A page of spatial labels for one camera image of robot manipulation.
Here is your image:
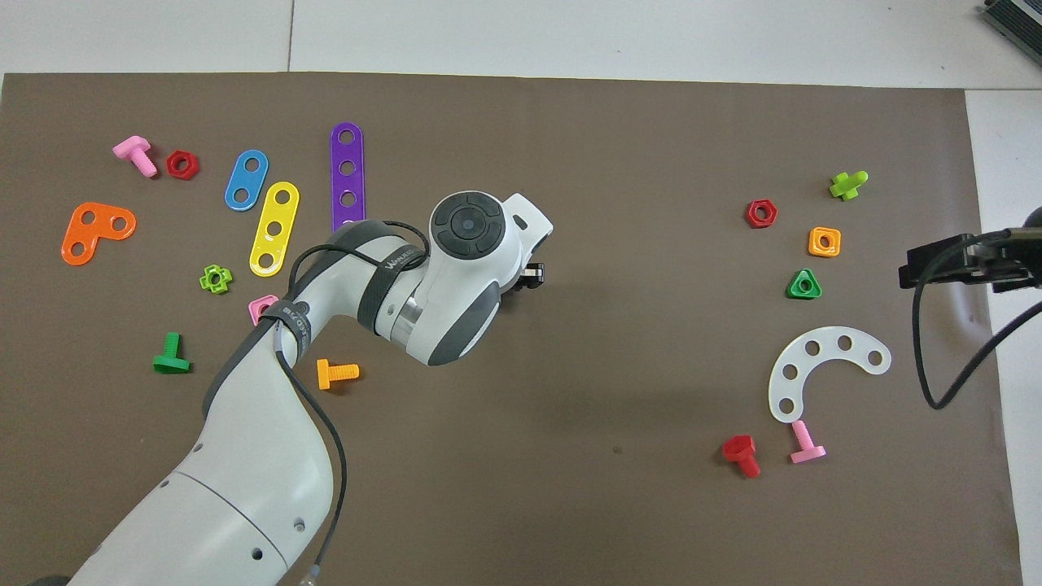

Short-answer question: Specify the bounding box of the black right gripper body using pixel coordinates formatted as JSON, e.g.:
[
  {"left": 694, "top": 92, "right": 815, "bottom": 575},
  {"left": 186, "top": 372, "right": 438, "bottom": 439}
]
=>
[{"left": 975, "top": 236, "right": 1042, "bottom": 282}]

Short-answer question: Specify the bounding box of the lime cross-head screw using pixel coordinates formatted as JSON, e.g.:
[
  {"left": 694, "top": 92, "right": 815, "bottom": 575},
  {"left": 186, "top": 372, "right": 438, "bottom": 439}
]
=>
[{"left": 829, "top": 170, "right": 869, "bottom": 202}]

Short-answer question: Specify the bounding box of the white curved five-hole plate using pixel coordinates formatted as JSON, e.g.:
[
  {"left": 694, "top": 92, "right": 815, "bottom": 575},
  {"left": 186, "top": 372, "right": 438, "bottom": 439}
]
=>
[{"left": 768, "top": 326, "right": 893, "bottom": 424}]

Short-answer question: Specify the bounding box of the brown table mat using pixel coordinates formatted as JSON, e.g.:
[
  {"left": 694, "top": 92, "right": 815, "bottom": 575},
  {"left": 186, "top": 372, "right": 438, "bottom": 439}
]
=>
[{"left": 0, "top": 72, "right": 1025, "bottom": 586}]

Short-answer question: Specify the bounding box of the purple four-hole plate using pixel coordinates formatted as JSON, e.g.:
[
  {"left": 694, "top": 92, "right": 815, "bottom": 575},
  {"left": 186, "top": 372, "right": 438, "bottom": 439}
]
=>
[{"left": 330, "top": 122, "right": 366, "bottom": 235}]

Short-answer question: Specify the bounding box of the pink plastic screw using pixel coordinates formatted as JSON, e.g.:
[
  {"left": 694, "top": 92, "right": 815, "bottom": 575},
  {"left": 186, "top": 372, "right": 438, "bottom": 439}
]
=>
[
  {"left": 789, "top": 419, "right": 827, "bottom": 466},
  {"left": 112, "top": 135, "right": 159, "bottom": 179}
]

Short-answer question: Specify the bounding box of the orange plastic screw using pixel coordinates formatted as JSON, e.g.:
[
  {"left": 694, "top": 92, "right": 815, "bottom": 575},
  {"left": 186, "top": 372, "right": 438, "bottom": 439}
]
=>
[{"left": 316, "top": 358, "right": 361, "bottom": 391}]

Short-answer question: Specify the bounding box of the black ribbed device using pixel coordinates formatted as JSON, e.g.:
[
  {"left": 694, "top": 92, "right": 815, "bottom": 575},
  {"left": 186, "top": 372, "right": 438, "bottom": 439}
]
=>
[{"left": 979, "top": 0, "right": 1042, "bottom": 43}]

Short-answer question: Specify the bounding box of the yellow three-hole plate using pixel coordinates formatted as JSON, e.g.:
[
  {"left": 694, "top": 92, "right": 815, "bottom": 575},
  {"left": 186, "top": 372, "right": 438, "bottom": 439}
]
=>
[{"left": 248, "top": 181, "right": 300, "bottom": 278}]

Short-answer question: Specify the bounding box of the red plastic screw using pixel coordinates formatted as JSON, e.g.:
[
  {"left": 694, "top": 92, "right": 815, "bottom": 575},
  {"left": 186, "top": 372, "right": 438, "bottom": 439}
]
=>
[{"left": 721, "top": 435, "right": 762, "bottom": 479}]

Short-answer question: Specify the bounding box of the blue two-hole plate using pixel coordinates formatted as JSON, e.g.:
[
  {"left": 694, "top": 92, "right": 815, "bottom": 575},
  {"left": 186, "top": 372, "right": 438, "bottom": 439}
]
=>
[{"left": 224, "top": 149, "right": 269, "bottom": 212}]

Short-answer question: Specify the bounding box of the green plastic screw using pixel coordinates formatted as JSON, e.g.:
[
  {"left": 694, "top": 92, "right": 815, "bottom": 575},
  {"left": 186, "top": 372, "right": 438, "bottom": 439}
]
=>
[{"left": 152, "top": 332, "right": 193, "bottom": 375}]

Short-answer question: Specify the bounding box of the orange heart-shaped plate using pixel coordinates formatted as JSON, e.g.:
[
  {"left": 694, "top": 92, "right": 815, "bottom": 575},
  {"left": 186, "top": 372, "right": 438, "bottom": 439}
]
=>
[{"left": 61, "top": 202, "right": 138, "bottom": 267}]

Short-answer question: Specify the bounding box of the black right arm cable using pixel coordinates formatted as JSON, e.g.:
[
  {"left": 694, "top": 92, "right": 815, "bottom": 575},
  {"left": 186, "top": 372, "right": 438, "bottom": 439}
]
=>
[{"left": 911, "top": 230, "right": 1042, "bottom": 410}]

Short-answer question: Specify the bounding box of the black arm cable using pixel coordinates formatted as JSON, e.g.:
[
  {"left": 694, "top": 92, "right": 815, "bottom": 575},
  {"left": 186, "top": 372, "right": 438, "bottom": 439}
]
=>
[
  {"left": 273, "top": 220, "right": 432, "bottom": 586},
  {"left": 911, "top": 230, "right": 1042, "bottom": 410}
]

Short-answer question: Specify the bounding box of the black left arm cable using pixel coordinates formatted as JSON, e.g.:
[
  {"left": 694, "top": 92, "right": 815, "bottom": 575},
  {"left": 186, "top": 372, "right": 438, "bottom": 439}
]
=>
[{"left": 273, "top": 220, "right": 432, "bottom": 586}]

